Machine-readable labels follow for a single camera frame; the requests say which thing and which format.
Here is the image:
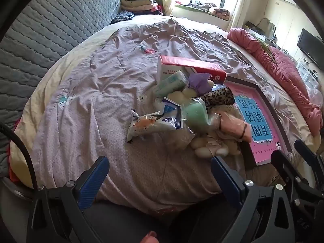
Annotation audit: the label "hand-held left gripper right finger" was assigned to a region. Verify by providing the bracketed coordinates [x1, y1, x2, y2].
[211, 156, 296, 243]

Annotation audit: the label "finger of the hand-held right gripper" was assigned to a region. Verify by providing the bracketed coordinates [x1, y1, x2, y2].
[294, 139, 324, 175]
[270, 150, 314, 195]

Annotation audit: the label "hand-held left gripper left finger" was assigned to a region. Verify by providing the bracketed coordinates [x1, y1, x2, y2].
[27, 156, 110, 243]

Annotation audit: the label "dark framed tray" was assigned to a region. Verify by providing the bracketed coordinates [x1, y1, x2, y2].
[224, 77, 293, 166]

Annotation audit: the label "purple cloth toy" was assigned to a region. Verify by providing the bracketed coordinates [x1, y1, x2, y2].
[187, 72, 215, 94]

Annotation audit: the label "person's left hand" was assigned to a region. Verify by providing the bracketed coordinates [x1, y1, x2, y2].
[141, 230, 159, 243]

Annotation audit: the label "cream plush toy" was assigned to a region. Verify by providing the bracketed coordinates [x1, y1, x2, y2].
[164, 80, 215, 107]
[190, 134, 241, 159]

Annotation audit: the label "peach towel roll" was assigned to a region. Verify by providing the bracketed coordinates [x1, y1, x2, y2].
[218, 111, 254, 143]

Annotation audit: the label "pink book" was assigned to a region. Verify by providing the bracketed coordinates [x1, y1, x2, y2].
[228, 82, 290, 165]

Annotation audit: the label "clear plastic bag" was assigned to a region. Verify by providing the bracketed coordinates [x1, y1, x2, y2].
[309, 87, 324, 107]

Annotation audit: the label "green sponge in plastic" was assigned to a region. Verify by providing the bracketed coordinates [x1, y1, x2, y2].
[182, 97, 210, 132]

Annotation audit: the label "orange and white packet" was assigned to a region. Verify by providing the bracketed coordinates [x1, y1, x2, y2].
[127, 110, 165, 143]

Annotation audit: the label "white drawer cabinet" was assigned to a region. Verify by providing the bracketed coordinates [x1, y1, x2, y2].
[295, 58, 322, 89]

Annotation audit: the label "leopard print cloth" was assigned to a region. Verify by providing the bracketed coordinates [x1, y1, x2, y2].
[201, 86, 236, 109]

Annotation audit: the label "purple patterned quilt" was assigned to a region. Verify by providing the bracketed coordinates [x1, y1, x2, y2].
[33, 15, 317, 215]

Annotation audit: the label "blue and white packet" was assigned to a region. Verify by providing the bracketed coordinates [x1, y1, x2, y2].
[154, 97, 184, 131]

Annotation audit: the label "pink comforter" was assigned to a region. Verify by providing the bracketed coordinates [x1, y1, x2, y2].
[226, 28, 323, 134]

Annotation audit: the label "cream bed sheet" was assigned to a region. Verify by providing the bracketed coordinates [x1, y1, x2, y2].
[14, 13, 322, 190]

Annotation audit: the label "black television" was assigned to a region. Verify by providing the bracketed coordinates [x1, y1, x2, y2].
[297, 28, 324, 70]

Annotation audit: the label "green patterned tissue pack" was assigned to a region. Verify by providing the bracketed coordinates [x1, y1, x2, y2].
[153, 70, 189, 99]

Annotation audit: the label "green cloth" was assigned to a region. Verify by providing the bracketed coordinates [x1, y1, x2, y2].
[253, 37, 274, 56]

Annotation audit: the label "red and white tissue box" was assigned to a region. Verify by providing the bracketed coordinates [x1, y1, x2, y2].
[156, 55, 227, 85]

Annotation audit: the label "grey quilted headboard cover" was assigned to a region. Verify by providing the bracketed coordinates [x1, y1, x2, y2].
[0, 0, 122, 178]

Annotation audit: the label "dark speckled cloth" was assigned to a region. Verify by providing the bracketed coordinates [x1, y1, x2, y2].
[110, 10, 136, 24]

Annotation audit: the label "blankets on window sill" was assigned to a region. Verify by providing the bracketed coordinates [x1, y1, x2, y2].
[182, 2, 231, 19]

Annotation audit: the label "beige folded blanket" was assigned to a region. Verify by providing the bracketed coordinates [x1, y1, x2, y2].
[120, 0, 156, 12]

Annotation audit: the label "pink and red folded clothes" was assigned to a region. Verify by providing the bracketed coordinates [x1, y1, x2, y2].
[134, 4, 165, 16]

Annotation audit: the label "black cable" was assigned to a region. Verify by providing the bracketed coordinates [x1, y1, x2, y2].
[0, 123, 39, 190]

